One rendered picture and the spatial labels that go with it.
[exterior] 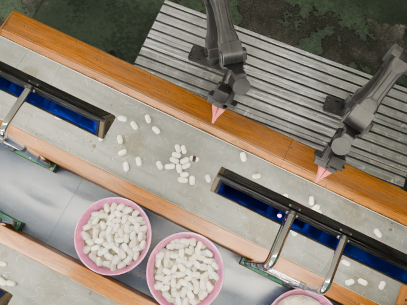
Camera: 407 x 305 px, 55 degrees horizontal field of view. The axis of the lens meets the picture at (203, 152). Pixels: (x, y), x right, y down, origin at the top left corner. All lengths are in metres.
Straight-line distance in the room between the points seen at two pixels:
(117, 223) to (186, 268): 0.29
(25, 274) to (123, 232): 0.36
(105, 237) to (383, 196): 1.02
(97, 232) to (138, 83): 0.58
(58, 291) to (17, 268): 0.16
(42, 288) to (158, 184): 0.53
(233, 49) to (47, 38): 0.78
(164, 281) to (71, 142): 0.61
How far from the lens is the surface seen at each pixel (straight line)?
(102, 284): 1.43
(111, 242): 1.45
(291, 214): 1.09
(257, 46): 1.76
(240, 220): 1.45
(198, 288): 1.43
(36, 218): 1.60
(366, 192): 1.57
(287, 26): 2.66
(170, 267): 1.44
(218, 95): 1.25
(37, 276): 1.52
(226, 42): 1.29
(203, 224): 1.41
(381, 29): 2.86
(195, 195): 1.44
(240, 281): 1.51
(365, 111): 1.31
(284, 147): 1.50
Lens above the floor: 2.17
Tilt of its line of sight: 75 degrees down
